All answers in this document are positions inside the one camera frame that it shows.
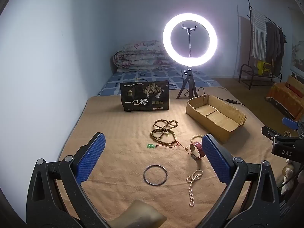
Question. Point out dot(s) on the wall picture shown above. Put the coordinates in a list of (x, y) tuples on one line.
[(299, 54)]

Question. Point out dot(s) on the black snack bag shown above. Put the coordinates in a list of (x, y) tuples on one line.
[(142, 99)]

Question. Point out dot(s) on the black tripod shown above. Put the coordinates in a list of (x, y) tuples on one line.
[(188, 80)]

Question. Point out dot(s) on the black metal shoe rack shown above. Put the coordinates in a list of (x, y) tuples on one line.
[(244, 66)]

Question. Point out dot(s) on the pale beige object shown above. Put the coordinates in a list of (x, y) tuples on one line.
[(135, 215)]

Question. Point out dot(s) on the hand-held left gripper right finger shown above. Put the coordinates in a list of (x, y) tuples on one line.
[(216, 156)]

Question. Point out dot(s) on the clothes rack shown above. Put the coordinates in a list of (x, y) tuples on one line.
[(249, 9)]

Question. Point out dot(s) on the blue checkered bed sheet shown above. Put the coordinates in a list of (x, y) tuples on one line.
[(133, 76)]

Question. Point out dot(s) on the tan blanket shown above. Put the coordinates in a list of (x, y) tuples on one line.
[(118, 128)]

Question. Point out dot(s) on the folded floral quilt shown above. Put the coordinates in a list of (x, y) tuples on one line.
[(140, 57)]

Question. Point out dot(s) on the yellow box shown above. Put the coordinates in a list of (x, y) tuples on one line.
[(264, 67)]

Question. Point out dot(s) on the person's right hand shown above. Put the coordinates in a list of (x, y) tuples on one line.
[(288, 173)]

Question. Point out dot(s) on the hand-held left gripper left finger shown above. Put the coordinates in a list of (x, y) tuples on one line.
[(92, 154)]

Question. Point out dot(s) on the white striped garment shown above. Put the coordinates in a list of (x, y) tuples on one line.
[(258, 30)]

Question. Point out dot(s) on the metal bangle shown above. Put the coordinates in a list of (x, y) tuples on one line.
[(144, 174)]

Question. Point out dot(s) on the wooden board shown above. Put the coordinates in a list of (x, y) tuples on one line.
[(296, 83)]

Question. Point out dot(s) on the dark hanging garment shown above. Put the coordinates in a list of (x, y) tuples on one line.
[(274, 42)]

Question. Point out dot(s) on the phone holder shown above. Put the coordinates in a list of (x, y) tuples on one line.
[(189, 28)]

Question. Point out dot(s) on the cardboard box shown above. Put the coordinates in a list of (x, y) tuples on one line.
[(228, 133)]

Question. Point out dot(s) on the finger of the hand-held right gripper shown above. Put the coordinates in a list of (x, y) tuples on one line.
[(270, 131), (291, 123)]

